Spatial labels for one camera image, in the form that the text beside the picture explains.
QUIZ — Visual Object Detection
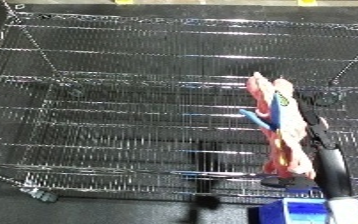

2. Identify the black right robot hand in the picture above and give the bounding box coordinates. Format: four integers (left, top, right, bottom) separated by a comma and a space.
258, 94, 357, 202

